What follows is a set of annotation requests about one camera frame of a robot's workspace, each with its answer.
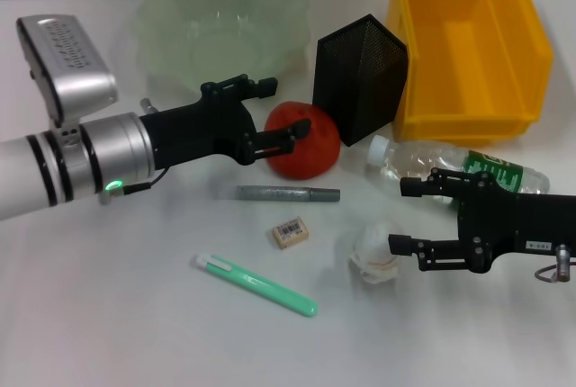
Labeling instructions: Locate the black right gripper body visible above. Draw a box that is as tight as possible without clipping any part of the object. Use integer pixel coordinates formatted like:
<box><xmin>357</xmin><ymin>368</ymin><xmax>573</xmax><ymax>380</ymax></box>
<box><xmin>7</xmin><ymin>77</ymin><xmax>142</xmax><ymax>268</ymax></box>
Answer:
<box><xmin>454</xmin><ymin>170</ymin><xmax>576</xmax><ymax>275</ymax></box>

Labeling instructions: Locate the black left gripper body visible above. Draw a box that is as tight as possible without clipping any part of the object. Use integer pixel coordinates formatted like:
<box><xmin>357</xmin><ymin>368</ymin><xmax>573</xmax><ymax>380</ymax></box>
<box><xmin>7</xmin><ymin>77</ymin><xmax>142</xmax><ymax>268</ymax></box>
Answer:
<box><xmin>139</xmin><ymin>82</ymin><xmax>258</xmax><ymax>170</ymax></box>

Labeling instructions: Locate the clear bottle with green label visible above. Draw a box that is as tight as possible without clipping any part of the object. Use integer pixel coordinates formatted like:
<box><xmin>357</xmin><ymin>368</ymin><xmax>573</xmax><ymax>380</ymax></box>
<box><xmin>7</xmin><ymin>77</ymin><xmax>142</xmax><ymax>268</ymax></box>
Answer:
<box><xmin>367</xmin><ymin>134</ymin><xmax>551</xmax><ymax>208</ymax></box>

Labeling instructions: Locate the red-orange fruit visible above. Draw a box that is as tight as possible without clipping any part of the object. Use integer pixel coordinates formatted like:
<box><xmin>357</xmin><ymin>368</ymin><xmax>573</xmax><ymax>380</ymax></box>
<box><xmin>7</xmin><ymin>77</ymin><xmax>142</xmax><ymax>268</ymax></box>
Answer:
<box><xmin>264</xmin><ymin>101</ymin><xmax>341</xmax><ymax>180</ymax></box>

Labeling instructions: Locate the white paper ball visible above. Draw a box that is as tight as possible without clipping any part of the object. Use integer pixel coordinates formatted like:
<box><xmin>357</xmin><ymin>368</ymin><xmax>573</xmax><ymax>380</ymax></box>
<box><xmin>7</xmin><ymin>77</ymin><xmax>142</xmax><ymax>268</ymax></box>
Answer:
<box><xmin>348</xmin><ymin>220</ymin><xmax>401</xmax><ymax>287</ymax></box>

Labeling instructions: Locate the beige eraser with barcode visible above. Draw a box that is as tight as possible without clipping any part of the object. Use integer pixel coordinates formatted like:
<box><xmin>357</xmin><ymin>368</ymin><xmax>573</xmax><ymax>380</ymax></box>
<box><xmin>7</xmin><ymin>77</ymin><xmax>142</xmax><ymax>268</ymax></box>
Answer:
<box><xmin>272</xmin><ymin>218</ymin><xmax>311</xmax><ymax>252</ymax></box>

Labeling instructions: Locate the green pen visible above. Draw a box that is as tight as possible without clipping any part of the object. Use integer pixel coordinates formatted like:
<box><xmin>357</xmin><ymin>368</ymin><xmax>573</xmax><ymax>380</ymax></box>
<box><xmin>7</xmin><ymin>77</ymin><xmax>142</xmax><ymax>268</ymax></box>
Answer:
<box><xmin>193</xmin><ymin>253</ymin><xmax>320</xmax><ymax>319</ymax></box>

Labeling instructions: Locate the grey marker pen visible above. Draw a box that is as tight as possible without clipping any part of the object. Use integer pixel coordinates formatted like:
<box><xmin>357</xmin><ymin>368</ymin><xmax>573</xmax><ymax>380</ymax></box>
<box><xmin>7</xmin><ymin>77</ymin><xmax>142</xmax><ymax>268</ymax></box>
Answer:
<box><xmin>215</xmin><ymin>184</ymin><xmax>342</xmax><ymax>203</ymax></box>

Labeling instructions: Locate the black mesh pen holder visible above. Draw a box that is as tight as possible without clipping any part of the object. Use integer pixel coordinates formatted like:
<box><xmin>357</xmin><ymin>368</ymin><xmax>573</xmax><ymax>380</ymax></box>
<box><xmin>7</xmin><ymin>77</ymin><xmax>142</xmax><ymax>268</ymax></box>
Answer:
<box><xmin>311</xmin><ymin>13</ymin><xmax>410</xmax><ymax>149</ymax></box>

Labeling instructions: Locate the pale green glass bowl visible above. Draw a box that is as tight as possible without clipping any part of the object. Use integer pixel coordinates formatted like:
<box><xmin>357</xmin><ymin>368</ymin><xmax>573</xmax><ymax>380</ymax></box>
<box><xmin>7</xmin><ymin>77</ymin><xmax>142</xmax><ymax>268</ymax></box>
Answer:
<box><xmin>136</xmin><ymin>0</ymin><xmax>311</xmax><ymax>103</ymax></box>

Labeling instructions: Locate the yellow plastic bin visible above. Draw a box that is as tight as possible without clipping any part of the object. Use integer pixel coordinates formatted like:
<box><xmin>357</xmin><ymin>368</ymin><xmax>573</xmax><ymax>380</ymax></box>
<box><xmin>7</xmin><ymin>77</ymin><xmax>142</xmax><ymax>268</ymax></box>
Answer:
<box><xmin>385</xmin><ymin>0</ymin><xmax>554</xmax><ymax>146</ymax></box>

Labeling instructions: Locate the right arm cable with plug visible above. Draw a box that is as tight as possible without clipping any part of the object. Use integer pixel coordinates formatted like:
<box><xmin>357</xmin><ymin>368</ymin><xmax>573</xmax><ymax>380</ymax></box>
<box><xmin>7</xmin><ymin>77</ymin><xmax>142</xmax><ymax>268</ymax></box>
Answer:
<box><xmin>534</xmin><ymin>245</ymin><xmax>576</xmax><ymax>284</ymax></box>

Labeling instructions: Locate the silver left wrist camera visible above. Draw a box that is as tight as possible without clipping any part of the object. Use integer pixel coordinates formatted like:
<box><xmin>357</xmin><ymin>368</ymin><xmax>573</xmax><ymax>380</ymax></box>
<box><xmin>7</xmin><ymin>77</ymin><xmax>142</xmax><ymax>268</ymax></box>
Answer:
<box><xmin>16</xmin><ymin>14</ymin><xmax>119</xmax><ymax>127</ymax></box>

